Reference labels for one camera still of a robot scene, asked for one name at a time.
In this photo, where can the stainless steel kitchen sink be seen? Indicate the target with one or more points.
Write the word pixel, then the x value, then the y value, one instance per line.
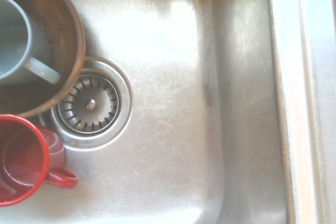
pixel 183 103

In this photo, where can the round metal drain strainer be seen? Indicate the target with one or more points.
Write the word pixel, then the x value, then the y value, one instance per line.
pixel 90 104

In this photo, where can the brown wooden bowl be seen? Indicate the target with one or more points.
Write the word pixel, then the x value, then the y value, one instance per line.
pixel 63 19

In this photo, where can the red ceramic mug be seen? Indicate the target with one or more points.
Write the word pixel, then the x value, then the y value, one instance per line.
pixel 23 155

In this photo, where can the pale blue ceramic mug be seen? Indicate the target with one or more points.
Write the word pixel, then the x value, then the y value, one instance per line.
pixel 15 37

